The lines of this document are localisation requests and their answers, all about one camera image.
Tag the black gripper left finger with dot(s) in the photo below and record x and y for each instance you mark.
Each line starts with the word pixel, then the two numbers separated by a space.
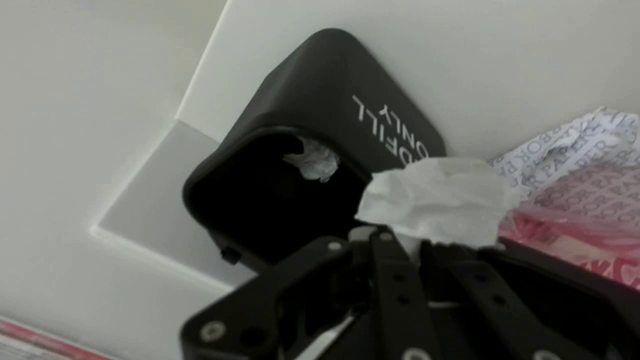
pixel 333 307

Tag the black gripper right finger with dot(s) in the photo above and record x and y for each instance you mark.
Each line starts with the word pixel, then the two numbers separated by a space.
pixel 533 313

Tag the small white paper scrap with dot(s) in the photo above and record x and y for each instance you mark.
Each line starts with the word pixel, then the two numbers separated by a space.
pixel 317 163

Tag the white paper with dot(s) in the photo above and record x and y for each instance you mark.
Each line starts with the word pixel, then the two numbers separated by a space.
pixel 433 200

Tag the black landfill bin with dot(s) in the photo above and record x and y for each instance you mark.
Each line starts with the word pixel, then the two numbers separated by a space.
pixel 321 93

